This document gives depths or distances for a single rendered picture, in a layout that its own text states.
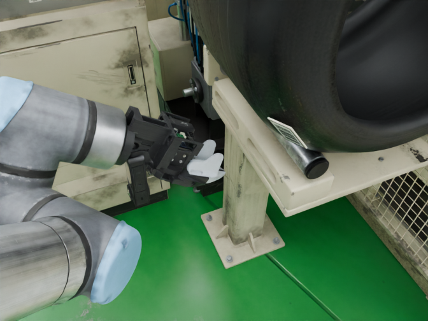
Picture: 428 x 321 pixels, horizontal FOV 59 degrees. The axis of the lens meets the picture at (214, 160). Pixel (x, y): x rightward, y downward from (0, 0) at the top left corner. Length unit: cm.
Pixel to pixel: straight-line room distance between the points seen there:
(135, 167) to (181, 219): 110
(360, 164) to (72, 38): 81
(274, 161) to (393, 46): 36
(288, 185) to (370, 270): 103
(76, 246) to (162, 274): 115
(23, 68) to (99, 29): 23
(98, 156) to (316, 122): 29
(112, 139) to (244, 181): 78
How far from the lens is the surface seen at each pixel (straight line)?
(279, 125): 50
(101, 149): 51
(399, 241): 136
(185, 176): 59
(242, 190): 126
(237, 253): 155
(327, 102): 48
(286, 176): 68
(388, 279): 166
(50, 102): 50
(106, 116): 52
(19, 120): 49
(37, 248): 37
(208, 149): 65
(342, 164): 81
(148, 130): 54
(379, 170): 82
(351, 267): 163
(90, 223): 43
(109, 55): 118
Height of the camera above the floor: 137
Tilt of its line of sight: 47 degrees down
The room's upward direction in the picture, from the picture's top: straight up
